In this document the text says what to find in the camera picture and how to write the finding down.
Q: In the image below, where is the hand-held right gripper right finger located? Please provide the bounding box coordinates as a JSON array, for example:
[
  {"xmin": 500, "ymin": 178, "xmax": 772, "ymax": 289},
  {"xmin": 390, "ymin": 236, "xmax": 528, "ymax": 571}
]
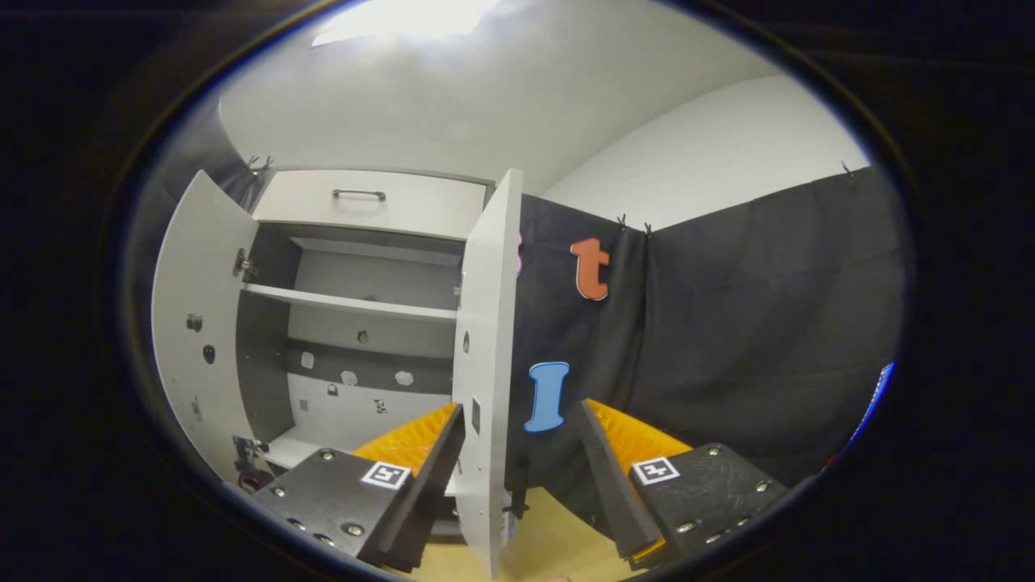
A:
[{"xmin": 577, "ymin": 398, "xmax": 789, "ymax": 571}]

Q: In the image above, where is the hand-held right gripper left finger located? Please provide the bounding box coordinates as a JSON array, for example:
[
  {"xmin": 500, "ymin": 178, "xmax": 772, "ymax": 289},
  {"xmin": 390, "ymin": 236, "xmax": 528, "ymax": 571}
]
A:
[{"xmin": 249, "ymin": 402, "xmax": 467, "ymax": 573}]

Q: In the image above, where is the grey white shoe cabinet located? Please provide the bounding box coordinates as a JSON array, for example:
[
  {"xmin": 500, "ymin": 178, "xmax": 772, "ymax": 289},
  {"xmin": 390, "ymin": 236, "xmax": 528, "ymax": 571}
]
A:
[{"xmin": 234, "ymin": 167, "xmax": 498, "ymax": 542}]

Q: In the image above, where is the white shoe cabinet door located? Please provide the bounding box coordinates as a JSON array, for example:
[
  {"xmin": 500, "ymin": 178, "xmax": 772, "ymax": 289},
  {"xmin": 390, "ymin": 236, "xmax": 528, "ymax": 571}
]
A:
[
  {"xmin": 450, "ymin": 168, "xmax": 524, "ymax": 580},
  {"xmin": 151, "ymin": 170, "xmax": 260, "ymax": 486}
]

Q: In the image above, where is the white cabinet drawer front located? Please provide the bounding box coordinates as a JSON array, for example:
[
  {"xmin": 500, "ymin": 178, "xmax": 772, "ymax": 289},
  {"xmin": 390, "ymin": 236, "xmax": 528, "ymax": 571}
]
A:
[{"xmin": 253, "ymin": 170, "xmax": 496, "ymax": 241}]

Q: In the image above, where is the black backdrop cloth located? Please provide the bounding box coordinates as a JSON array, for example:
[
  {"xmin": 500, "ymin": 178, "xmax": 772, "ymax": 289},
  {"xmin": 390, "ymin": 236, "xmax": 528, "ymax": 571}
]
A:
[{"xmin": 121, "ymin": 97, "xmax": 906, "ymax": 534}]

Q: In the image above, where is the black door handle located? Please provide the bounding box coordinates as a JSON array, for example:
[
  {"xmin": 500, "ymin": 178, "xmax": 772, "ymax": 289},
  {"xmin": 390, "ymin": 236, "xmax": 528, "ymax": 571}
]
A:
[{"xmin": 505, "ymin": 455, "xmax": 531, "ymax": 520}]

